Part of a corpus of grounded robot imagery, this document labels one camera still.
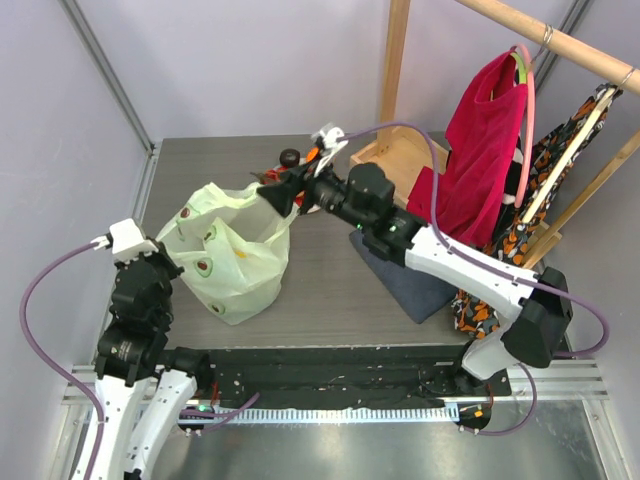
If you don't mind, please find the green avocado print plastic bag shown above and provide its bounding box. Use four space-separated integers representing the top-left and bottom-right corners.
156 183 298 325

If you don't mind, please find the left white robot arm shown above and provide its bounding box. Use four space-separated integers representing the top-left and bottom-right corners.
72 240 214 479

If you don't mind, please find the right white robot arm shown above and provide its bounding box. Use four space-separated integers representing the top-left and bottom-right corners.
257 163 573 395

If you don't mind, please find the red strawberries cluster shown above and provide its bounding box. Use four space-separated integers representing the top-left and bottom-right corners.
251 167 287 185

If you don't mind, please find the dark brown plum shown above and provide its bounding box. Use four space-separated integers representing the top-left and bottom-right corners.
279 148 301 169

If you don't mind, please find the wooden clothes rack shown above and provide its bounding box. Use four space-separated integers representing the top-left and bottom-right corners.
351 1 639 268

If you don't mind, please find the orange fruit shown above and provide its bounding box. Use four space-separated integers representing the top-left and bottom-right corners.
306 146 321 162

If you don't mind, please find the dark blue folded cloth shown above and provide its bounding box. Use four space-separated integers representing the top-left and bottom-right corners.
349 231 458 324

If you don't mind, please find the red shirt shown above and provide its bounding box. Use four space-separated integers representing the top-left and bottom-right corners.
407 51 527 247

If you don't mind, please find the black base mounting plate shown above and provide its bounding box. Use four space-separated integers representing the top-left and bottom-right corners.
199 345 511 410

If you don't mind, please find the pink plastic hanger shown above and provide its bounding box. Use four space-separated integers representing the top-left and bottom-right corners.
513 43 536 208

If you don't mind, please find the orange black patterned garment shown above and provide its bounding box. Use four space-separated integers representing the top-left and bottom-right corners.
451 83 622 338

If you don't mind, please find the wooden hanger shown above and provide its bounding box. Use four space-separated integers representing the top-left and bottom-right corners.
522 86 620 223

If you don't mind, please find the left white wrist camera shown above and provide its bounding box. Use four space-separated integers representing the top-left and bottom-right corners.
91 218 159 264

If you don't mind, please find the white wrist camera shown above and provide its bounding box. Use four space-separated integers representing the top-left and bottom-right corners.
311 123 348 177
91 218 159 264

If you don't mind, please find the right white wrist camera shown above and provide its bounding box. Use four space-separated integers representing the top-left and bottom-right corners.
311 123 348 177

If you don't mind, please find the aluminium corner frame profile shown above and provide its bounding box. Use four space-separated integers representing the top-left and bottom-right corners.
58 0 162 154

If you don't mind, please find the white slotted cable duct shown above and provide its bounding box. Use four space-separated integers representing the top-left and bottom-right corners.
174 405 460 425

